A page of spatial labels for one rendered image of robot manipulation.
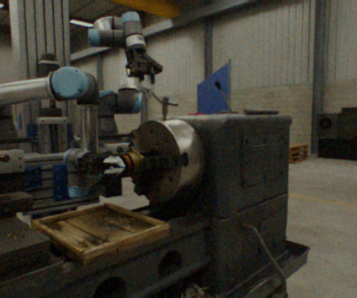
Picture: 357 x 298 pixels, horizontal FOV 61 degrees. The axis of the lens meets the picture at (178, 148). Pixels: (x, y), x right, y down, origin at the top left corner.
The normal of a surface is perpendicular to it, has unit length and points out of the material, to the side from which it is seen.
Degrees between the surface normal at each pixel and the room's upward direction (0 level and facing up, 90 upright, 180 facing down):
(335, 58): 90
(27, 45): 90
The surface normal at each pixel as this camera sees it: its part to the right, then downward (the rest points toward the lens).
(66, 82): 0.05, 0.08
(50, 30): 0.58, 0.07
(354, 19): -0.72, 0.07
